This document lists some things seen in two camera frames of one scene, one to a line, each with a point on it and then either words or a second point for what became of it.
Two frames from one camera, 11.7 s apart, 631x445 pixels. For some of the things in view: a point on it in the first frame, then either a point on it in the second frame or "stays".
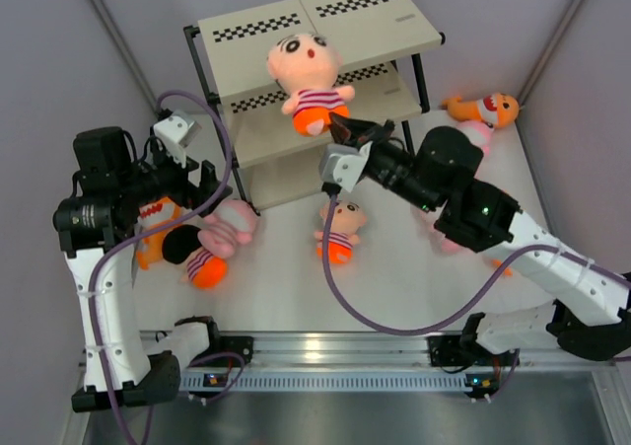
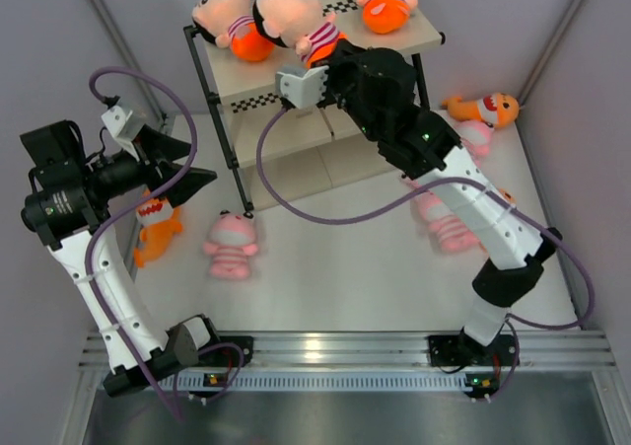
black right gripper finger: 341,136 → 327,62
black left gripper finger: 204,213 → 194,180
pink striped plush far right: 478,133 stays
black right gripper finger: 353,126 → 343,48
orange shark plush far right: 498,110 stays
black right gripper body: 390,162 → 341,90
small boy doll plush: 348,217 → 291,12
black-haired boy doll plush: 205,249 → 226,17
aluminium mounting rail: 364,352 stays
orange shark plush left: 152,215 stays
